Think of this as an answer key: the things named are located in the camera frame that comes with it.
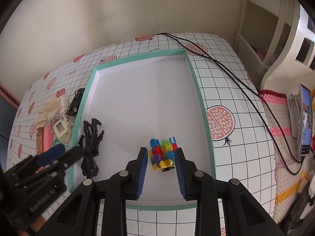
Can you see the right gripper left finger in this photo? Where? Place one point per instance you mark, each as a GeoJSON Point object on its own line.
{"type": "Point", "coordinates": [78, 215]}

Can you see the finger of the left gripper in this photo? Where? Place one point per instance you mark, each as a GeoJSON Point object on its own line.
{"type": "Point", "coordinates": [49, 156]}
{"type": "Point", "coordinates": [67, 159]}

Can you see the crochet striped blanket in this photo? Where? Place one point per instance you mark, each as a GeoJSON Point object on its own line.
{"type": "Point", "coordinates": [288, 170]}

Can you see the smartphone on stand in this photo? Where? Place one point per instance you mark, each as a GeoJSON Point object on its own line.
{"type": "Point", "coordinates": [306, 121]}

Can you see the cream lace scrunchie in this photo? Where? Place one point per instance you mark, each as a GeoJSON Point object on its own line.
{"type": "Point", "coordinates": [52, 110]}

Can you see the pink hair roller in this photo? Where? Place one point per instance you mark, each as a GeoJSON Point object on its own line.
{"type": "Point", "coordinates": [47, 138]}

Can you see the orange snack packet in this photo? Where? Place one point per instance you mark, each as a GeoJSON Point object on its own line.
{"type": "Point", "coordinates": [39, 140]}

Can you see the cream square hair clip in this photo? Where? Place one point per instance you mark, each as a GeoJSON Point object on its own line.
{"type": "Point", "coordinates": [62, 129]}

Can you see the teal cardboard tray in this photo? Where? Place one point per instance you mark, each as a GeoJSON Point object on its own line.
{"type": "Point", "coordinates": [141, 97]}

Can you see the colourful block toy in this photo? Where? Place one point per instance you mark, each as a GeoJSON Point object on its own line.
{"type": "Point", "coordinates": [162, 154]}

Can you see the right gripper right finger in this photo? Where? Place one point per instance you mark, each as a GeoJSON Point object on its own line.
{"type": "Point", "coordinates": [243, 214]}

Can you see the white phone stand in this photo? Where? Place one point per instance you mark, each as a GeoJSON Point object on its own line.
{"type": "Point", "coordinates": [294, 112]}

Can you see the black claw hair clip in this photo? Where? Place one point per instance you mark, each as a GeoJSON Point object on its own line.
{"type": "Point", "coordinates": [90, 142]}

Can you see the cream bedside shelf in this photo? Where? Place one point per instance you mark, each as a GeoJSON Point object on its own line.
{"type": "Point", "coordinates": [275, 43]}

